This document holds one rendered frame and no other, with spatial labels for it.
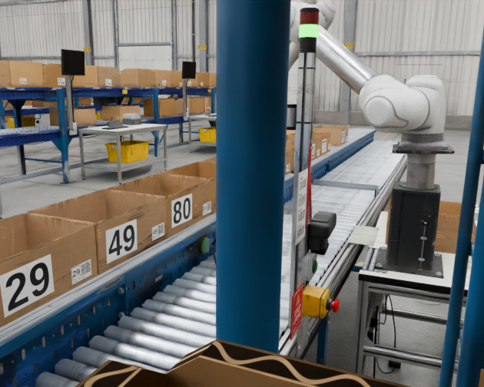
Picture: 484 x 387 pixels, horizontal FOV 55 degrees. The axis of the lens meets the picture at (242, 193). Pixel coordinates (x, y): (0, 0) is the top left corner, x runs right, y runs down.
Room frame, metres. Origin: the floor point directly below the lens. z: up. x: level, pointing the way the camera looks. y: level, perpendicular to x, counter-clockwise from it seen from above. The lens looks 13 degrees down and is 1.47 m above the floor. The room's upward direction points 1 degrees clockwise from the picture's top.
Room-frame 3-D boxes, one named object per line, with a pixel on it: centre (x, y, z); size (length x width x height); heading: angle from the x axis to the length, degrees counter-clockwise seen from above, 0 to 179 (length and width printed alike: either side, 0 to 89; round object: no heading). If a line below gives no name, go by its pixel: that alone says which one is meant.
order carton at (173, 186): (1.95, 0.34, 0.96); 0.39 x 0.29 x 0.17; 157
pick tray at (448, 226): (2.12, -0.90, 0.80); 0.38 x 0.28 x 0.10; 67
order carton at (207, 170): (2.31, 0.19, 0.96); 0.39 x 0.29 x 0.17; 157
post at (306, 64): (1.30, -0.17, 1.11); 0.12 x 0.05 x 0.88; 157
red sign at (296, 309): (1.23, -0.17, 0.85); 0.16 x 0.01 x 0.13; 157
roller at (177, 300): (1.42, 0.07, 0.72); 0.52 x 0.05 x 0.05; 67
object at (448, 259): (2.08, -0.91, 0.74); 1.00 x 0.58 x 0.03; 159
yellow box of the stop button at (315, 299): (1.31, -0.24, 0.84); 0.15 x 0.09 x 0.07; 157
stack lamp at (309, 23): (1.30, -0.17, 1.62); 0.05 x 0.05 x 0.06
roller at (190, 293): (1.48, 0.04, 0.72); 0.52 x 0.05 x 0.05; 67
